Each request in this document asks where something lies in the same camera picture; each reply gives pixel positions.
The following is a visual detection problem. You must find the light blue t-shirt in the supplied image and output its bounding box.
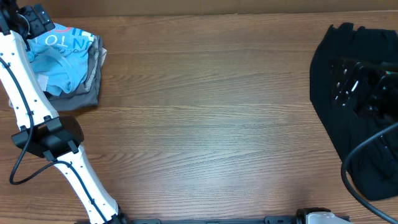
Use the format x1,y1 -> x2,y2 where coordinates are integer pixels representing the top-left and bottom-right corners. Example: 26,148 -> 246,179
27,24 -> 95,96

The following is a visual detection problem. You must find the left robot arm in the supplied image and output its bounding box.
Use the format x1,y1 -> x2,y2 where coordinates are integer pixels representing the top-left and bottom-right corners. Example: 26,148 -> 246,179
1,1 -> 130,224

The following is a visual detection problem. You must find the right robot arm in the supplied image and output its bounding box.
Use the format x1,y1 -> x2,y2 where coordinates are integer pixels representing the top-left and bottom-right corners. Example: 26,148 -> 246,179
310,56 -> 397,223

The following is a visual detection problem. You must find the folded beige garment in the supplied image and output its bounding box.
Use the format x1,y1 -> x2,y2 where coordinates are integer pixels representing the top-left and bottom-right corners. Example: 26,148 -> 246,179
98,47 -> 108,68

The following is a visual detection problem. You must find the folded grey garment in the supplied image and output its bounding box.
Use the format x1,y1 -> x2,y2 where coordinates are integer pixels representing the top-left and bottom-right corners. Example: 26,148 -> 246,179
47,36 -> 103,111

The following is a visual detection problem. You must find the black garment pile right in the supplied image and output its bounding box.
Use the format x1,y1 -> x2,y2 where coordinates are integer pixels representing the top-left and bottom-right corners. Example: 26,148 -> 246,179
310,22 -> 397,200

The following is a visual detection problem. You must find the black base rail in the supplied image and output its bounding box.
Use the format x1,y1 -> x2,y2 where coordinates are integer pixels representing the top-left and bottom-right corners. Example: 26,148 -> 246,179
124,214 -> 352,224

